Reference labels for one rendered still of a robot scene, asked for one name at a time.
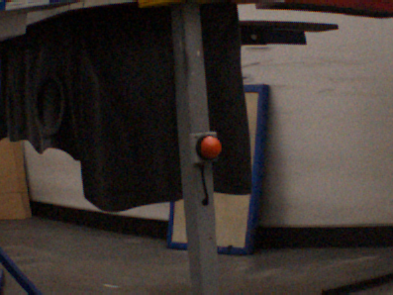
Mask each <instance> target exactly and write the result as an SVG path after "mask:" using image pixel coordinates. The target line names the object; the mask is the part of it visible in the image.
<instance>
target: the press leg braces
mask: <svg viewBox="0 0 393 295"><path fill-rule="evenodd" d="M0 263H1V264H2V265H3V266H4V268H5V269H6V270H7V271H8V272H9V273H10V275H12V276H13V278H14V279H15V280H16V281H17V282H18V283H19V284H20V286H22V287H23V289H24V290H25V291H27V293H28V294H29V295H44V294H43V292H42V291H40V290H39V288H38V287H37V286H36V285H34V283H33V282H32V281H31V280H30V279H29V278H28V277H27V276H26V274H24V273H23V271H22V270H21V269H20V268H19V267H18V266H17V265H16V263H15V262H14V261H13V260H12V259H11V258H10V256H9V255H8V254H7V253H6V252H5V251H4V249H3V248H2V247H1V246H0Z"/></svg>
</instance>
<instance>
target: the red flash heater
mask: <svg viewBox="0 0 393 295"><path fill-rule="evenodd" d="M255 9H261V10H269V9H271V10H281V11H282V10H288V11H294V10H295V11H303V12H306V11H309V12H317V13H319V12H322V13H329V14H330V13H334V14H345V15H354V16H360V17H362V16H364V17H369V18H372V17H373V18H379V19H381V18H382V19H389V18H390V19H391V18H393V0H285V2H280V3H276V2H274V3H264V4H263V3H258V4H255Z"/></svg>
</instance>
